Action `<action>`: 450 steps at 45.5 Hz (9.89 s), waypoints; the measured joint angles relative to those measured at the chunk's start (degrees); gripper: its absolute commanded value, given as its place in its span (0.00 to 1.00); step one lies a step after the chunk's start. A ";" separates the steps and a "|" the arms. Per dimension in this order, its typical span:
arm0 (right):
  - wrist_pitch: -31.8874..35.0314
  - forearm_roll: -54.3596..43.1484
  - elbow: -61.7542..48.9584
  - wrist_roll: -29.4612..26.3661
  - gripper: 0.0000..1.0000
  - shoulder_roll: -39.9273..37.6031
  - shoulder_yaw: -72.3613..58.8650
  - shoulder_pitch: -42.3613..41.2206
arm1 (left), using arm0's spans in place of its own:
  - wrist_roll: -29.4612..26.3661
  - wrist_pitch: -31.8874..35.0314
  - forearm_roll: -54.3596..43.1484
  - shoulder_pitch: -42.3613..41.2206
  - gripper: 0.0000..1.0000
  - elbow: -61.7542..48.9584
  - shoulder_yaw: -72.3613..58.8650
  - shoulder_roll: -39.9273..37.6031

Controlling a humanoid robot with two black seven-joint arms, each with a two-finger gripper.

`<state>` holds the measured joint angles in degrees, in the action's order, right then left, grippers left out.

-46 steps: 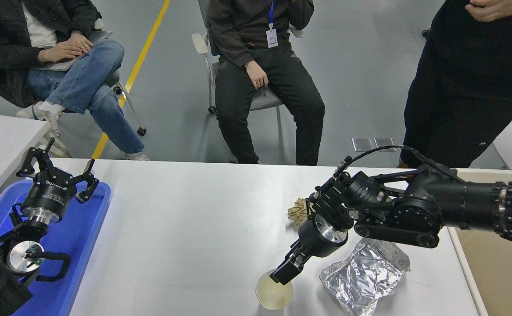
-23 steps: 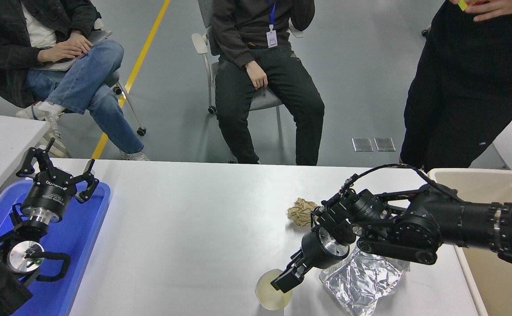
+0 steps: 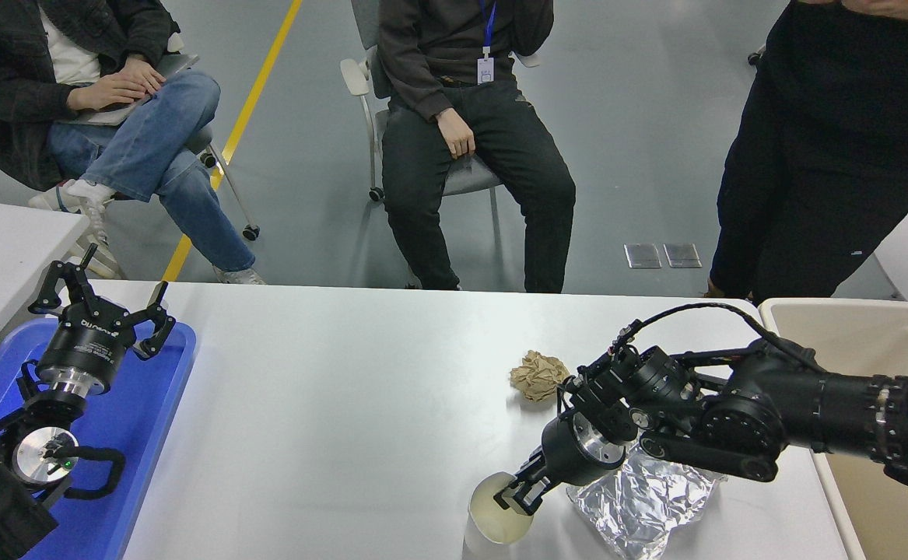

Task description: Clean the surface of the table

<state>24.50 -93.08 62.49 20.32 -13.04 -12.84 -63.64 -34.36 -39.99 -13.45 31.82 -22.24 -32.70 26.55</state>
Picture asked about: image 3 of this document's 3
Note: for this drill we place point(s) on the metal floor outlet plate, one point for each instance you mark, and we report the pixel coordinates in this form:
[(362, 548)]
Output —
[(682, 255), (643, 256)]

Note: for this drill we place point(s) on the person's hand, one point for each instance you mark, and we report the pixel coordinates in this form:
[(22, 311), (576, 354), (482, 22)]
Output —
[(889, 8)]

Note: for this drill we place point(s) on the large pale plastic bin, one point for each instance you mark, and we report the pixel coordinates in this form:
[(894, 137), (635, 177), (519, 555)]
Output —
[(881, 334)]

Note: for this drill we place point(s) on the silver foil tray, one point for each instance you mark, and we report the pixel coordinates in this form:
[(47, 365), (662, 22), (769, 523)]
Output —
[(640, 505)]

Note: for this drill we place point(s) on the grey chair with casters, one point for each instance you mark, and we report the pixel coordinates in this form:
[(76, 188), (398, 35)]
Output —
[(201, 138)]

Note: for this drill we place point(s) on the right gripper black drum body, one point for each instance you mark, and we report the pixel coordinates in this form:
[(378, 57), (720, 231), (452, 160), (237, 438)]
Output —
[(562, 459)]

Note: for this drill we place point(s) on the grey laptop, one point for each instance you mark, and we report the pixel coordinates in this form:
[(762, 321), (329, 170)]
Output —
[(177, 64)]

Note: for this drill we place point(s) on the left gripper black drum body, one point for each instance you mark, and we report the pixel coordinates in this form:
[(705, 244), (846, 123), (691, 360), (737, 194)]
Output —
[(84, 342)]

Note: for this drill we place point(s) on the blue plastic tray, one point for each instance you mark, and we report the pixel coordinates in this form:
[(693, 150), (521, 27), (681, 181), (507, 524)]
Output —
[(142, 420)]

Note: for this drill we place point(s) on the pale paper cup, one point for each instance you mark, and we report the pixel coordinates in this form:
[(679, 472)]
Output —
[(492, 521)]

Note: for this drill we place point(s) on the person's right hand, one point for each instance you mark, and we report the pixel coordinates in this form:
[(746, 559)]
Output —
[(455, 134), (107, 92)]

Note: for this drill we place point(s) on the person's left hand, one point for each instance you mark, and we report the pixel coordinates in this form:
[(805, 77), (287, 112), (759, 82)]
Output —
[(142, 71)]

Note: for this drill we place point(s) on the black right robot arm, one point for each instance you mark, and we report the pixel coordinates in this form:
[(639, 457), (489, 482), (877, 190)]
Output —
[(811, 404)]

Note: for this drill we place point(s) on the tan paper ball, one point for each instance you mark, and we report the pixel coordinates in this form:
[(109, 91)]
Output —
[(535, 376)]

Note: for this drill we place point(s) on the grey chair white armrests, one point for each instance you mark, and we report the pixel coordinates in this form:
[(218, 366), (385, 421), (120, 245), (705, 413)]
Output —
[(354, 76)]

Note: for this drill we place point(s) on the person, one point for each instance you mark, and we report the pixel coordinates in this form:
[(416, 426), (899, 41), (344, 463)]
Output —
[(835, 140), (134, 148), (500, 155)]

